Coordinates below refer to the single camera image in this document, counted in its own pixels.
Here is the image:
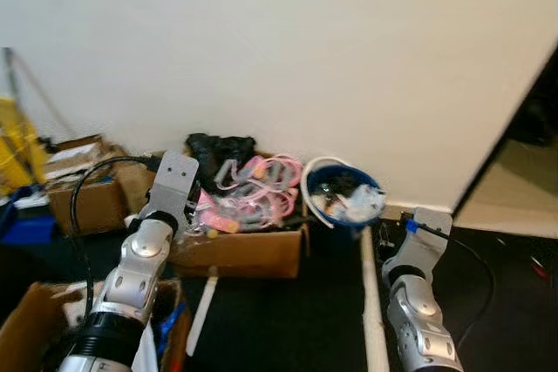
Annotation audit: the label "large torn cardboard box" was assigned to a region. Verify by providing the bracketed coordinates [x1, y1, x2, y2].
[0, 277, 194, 372]

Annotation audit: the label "blue rubbish bin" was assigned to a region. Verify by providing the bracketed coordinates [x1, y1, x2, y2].
[300, 155, 387, 233]

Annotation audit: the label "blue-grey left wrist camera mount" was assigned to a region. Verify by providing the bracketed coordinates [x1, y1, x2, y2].
[139, 149, 201, 227]

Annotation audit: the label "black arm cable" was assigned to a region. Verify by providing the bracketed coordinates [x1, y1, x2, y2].
[405, 219, 497, 348]
[69, 155, 163, 305]

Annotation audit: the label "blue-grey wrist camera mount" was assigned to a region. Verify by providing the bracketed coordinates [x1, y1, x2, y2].
[383, 206, 455, 283]
[139, 149, 201, 227]

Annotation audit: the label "open brown cardboard box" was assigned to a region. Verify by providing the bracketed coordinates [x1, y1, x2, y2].
[43, 134, 159, 236]

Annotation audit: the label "white floor strip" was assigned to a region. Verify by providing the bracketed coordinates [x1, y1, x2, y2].
[185, 275, 220, 358]

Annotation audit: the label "cardboard box with pink items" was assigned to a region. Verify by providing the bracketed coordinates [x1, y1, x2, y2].
[169, 214, 311, 281]

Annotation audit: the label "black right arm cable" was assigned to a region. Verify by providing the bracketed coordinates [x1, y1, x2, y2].
[405, 219, 497, 348]

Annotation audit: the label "blue flat item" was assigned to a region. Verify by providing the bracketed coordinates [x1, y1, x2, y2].
[0, 210, 58, 246]

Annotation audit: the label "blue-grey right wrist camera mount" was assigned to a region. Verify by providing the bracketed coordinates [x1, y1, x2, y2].
[383, 206, 455, 283]

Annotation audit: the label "yellow mop bucket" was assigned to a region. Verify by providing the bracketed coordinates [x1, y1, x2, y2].
[0, 97, 50, 195]

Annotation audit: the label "pink packaged items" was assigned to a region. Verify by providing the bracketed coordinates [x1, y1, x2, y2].
[195, 153, 305, 234]

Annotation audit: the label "white cloth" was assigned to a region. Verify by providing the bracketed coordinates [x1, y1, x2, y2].
[130, 319, 163, 372]

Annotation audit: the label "grey mop handle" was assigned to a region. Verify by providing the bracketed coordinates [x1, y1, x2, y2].
[3, 47, 28, 183]

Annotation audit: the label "long white pole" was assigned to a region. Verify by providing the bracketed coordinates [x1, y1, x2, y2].
[359, 225, 391, 372]

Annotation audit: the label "black bag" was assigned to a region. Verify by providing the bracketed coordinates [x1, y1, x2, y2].
[185, 132, 259, 191]

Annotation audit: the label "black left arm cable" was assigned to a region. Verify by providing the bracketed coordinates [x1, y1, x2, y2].
[69, 155, 163, 305]

